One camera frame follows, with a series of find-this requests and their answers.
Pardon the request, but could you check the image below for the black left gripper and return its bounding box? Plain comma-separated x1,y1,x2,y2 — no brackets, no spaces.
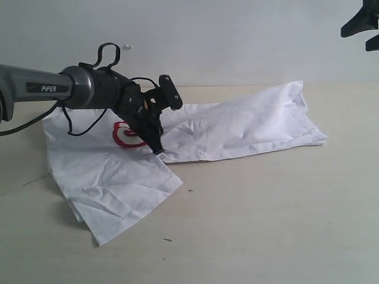
113,73,164,154

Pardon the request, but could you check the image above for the white t-shirt red lettering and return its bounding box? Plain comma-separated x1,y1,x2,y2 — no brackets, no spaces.
43,81,327,246

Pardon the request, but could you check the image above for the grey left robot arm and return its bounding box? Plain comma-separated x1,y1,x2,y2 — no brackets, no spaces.
1,64,163,154

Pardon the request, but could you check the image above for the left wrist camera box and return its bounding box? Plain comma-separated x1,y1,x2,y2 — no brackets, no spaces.
159,75,183,110

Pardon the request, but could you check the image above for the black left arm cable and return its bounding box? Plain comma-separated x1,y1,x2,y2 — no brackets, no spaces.
0,43,155,137

